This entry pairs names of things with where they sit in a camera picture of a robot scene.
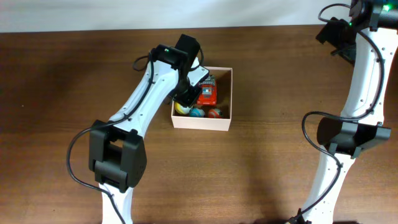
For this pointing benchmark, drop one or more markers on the orange-red toy ball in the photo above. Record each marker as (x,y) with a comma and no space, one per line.
(215,113)

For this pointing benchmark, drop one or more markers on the yellow toy ball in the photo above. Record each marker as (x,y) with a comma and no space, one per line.
(182,110)

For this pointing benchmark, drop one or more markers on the blue toy ball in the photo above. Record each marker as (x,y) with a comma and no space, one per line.
(197,113)

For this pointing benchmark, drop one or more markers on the red toy fire truck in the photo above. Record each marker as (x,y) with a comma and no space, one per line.
(208,95)

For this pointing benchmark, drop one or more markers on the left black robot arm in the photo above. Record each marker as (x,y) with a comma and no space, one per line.
(117,155)

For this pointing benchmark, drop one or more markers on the pink cardboard box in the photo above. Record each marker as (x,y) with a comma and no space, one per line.
(224,81)

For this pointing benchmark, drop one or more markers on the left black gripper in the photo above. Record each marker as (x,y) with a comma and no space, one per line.
(186,102)

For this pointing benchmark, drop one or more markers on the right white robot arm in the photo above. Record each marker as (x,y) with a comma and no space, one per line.
(368,41)

